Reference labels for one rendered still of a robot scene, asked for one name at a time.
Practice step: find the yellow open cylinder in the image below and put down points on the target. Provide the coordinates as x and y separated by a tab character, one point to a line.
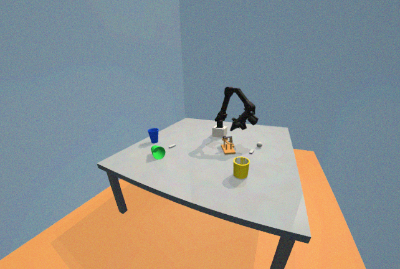
241	168

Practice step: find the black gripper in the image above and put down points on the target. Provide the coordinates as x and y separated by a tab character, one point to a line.
237	123

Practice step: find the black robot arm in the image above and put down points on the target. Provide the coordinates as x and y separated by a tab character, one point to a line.
249	106

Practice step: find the blue cup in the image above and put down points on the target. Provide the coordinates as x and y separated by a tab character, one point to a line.
153	135

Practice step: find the green cup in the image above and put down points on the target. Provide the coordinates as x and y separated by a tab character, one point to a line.
158	152

